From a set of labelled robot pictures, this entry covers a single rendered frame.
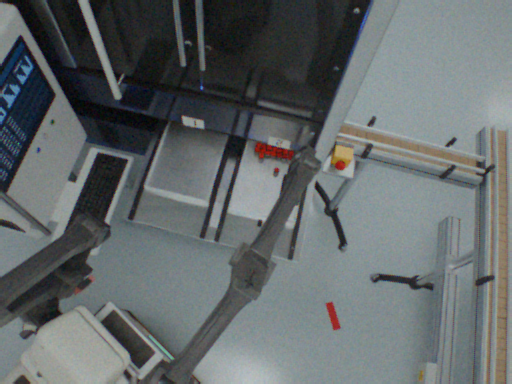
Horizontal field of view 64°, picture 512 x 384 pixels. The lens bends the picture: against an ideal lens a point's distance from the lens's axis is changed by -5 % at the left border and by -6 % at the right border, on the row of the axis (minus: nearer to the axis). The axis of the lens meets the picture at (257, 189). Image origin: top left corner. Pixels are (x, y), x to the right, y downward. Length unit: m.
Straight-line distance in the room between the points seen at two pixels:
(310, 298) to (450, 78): 2.01
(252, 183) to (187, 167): 0.27
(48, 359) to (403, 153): 1.48
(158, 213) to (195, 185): 0.18
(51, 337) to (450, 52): 3.37
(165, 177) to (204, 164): 0.16
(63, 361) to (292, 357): 1.58
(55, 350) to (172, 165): 0.91
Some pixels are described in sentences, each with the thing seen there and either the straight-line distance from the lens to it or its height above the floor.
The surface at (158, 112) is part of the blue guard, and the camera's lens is 1.71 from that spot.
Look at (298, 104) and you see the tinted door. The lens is 1.45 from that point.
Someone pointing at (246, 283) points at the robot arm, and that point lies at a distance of 1.04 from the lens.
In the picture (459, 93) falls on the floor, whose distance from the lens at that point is 3.53.
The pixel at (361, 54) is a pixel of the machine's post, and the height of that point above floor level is 1.58.
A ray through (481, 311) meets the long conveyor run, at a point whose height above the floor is 0.92.
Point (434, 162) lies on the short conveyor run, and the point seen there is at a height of 0.93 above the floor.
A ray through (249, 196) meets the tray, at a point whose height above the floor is 0.88.
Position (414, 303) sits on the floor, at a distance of 2.71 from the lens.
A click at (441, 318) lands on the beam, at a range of 2.16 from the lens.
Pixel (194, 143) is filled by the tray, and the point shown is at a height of 0.88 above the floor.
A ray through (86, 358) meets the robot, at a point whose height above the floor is 1.37.
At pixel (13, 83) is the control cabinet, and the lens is 1.46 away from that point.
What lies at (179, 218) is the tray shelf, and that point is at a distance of 1.67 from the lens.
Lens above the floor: 2.45
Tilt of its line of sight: 67 degrees down
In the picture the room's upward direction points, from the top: 11 degrees clockwise
